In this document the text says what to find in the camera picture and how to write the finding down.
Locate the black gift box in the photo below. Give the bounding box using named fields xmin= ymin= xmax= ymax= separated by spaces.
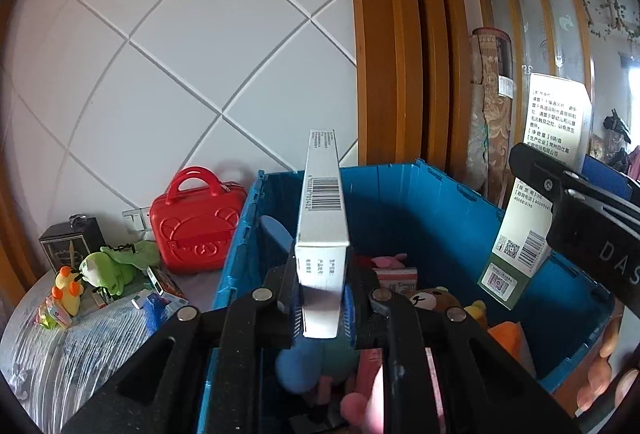
xmin=39 ymin=216 xmax=103 ymax=276

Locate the pink tissue pack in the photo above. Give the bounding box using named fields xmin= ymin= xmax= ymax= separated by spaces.
xmin=356 ymin=348 xmax=446 ymax=434

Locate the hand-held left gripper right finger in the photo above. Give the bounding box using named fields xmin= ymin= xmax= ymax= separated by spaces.
xmin=340 ymin=259 xmax=583 ymax=434

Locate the wooden frosted glass screen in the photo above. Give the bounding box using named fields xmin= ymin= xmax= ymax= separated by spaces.
xmin=462 ymin=0 xmax=640 ymax=175

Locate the orange plush toy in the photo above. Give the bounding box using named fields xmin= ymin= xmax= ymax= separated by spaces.
xmin=489 ymin=320 xmax=537 ymax=377

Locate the yellow plush toy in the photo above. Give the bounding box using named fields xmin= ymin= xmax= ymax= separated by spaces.
xmin=465 ymin=300 xmax=489 ymax=330

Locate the brown bear plush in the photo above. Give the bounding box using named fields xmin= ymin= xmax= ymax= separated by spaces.
xmin=405 ymin=286 xmax=467 ymax=316

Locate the hanging green vine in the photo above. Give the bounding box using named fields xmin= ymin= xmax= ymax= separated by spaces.
xmin=589 ymin=0 xmax=640 ymax=40

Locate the yellow orange duck plush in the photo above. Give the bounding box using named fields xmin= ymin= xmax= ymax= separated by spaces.
xmin=52 ymin=265 xmax=84 ymax=317

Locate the person's right hand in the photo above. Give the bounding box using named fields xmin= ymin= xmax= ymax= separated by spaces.
xmin=574 ymin=300 xmax=640 ymax=415

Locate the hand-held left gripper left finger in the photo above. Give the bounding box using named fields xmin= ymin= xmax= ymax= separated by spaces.
xmin=60 ymin=241 xmax=306 ymax=434

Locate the long white box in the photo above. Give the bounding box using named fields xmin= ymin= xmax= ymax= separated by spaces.
xmin=294 ymin=129 xmax=351 ymax=340

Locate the black flat box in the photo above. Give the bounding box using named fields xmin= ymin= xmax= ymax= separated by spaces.
xmin=146 ymin=266 xmax=189 ymax=306

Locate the green frog plush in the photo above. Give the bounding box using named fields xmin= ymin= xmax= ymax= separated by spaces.
xmin=79 ymin=240 xmax=161 ymax=298

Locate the blue pink plush toy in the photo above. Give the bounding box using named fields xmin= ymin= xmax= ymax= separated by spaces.
xmin=276 ymin=339 xmax=386 ymax=434

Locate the blue plastic hand mirror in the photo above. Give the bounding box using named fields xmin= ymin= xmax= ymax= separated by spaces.
xmin=260 ymin=215 xmax=294 ymax=256

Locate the pink floral box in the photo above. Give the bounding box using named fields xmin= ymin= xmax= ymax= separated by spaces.
xmin=375 ymin=267 xmax=419 ymax=296

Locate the white wall socket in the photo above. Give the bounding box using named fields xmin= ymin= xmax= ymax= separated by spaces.
xmin=122 ymin=209 xmax=151 ymax=235

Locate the blue plastic crate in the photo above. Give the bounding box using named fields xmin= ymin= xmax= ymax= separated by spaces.
xmin=197 ymin=159 xmax=618 ymax=434

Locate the patterned rolled carpet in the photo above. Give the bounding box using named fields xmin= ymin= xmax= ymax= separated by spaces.
xmin=467 ymin=28 xmax=517 ymax=210

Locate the white green tall box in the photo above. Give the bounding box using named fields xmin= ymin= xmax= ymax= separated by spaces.
xmin=477 ymin=73 xmax=593 ymax=312

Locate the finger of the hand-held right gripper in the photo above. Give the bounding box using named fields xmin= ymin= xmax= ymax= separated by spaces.
xmin=508 ymin=142 xmax=592 ymax=216
xmin=581 ymin=155 xmax=633 ymax=201

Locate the red bear suitcase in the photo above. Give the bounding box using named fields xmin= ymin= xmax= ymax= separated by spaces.
xmin=149 ymin=166 xmax=248 ymax=275

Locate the green pink packet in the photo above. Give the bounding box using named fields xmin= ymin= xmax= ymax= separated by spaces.
xmin=35 ymin=299 xmax=74 ymax=330

